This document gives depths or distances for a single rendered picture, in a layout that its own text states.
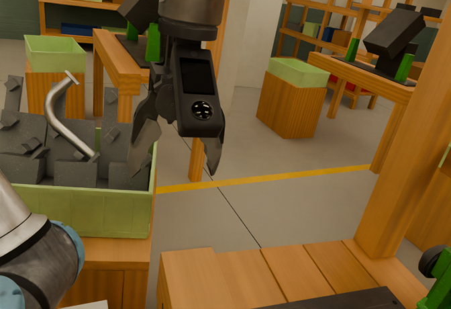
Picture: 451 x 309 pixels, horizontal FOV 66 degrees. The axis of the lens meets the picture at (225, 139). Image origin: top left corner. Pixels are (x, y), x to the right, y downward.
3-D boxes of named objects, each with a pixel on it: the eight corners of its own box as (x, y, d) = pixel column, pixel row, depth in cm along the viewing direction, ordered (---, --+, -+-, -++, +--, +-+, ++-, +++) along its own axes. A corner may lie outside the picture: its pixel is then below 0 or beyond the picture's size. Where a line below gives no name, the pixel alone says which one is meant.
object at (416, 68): (417, 88, 801) (425, 69, 783) (388, 77, 864) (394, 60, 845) (446, 88, 860) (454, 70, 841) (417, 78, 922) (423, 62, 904)
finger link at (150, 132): (129, 160, 51) (163, 109, 49) (133, 182, 46) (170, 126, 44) (110, 151, 49) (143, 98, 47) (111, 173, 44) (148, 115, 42)
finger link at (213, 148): (221, 151, 55) (203, 101, 50) (232, 171, 50) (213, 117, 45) (203, 159, 55) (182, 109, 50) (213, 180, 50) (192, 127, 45)
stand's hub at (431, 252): (419, 281, 67) (435, 252, 64) (407, 269, 70) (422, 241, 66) (447, 277, 70) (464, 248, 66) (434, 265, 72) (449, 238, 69)
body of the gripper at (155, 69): (196, 104, 52) (208, 21, 47) (212, 128, 45) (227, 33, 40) (144, 101, 49) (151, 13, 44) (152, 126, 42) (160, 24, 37)
